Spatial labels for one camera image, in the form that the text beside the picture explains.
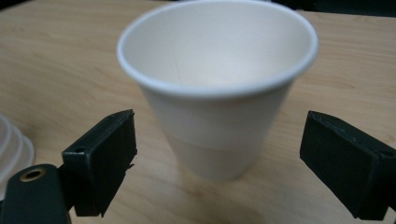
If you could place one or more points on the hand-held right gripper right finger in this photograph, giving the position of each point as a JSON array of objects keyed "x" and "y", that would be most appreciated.
[{"x": 347, "y": 169}]

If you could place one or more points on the clear plastic lid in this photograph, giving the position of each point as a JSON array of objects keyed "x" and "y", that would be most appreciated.
[{"x": 12, "y": 152}]

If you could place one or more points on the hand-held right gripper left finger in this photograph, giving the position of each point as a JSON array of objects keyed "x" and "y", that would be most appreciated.
[{"x": 104, "y": 163}]

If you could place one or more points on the white paper cup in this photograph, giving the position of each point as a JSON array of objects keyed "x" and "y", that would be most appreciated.
[{"x": 214, "y": 93}]

